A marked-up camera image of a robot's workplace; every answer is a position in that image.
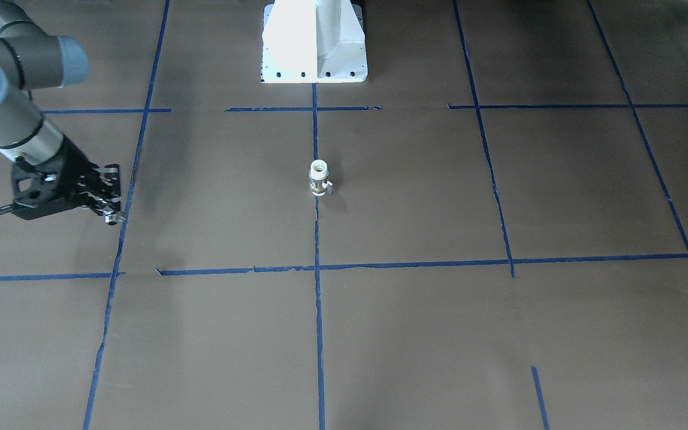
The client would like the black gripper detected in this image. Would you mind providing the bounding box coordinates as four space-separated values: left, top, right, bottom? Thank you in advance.
51 136 123 218

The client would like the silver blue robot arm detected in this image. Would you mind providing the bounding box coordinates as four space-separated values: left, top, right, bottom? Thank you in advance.
0 1 126 225

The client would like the white PPR valve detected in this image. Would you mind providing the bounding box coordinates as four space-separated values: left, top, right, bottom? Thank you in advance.
308 159 333 198

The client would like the brown paper table mat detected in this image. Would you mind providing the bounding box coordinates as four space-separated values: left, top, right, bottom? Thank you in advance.
0 1 688 429

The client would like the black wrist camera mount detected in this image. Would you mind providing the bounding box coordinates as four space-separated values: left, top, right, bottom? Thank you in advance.
11 156 73 220

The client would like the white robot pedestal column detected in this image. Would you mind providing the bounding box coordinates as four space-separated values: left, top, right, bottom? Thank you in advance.
260 1 368 84

